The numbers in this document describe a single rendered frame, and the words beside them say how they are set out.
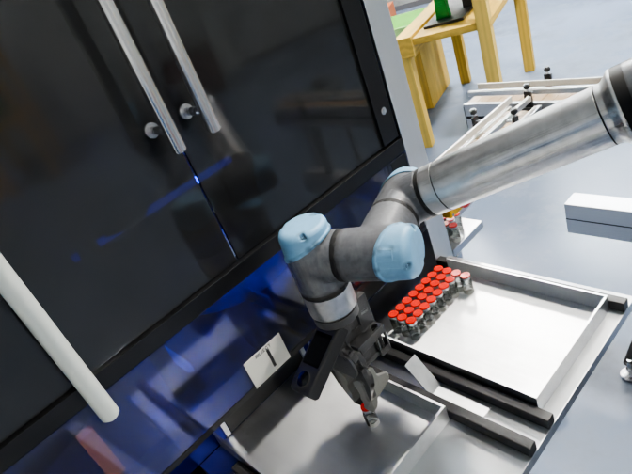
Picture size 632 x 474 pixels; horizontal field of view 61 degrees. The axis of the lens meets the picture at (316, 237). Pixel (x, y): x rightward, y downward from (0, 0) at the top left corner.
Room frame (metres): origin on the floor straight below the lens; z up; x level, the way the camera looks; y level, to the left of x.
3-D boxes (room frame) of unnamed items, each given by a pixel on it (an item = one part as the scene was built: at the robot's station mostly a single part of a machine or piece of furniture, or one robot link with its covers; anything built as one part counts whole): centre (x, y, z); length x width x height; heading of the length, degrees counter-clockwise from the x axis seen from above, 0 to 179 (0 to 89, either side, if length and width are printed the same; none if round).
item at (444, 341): (0.77, -0.24, 0.90); 0.34 x 0.26 x 0.04; 33
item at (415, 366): (0.65, -0.11, 0.91); 0.14 x 0.03 x 0.06; 34
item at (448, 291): (0.86, -0.18, 0.91); 0.18 x 0.02 x 0.05; 123
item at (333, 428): (0.67, 0.11, 0.90); 0.34 x 0.26 x 0.04; 33
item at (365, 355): (0.67, 0.01, 1.07); 0.09 x 0.08 x 0.12; 123
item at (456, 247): (1.14, -0.31, 0.87); 0.14 x 0.13 x 0.02; 33
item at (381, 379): (0.65, 0.00, 0.97); 0.06 x 0.03 x 0.09; 123
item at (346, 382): (0.68, 0.02, 0.97); 0.06 x 0.03 x 0.09; 123
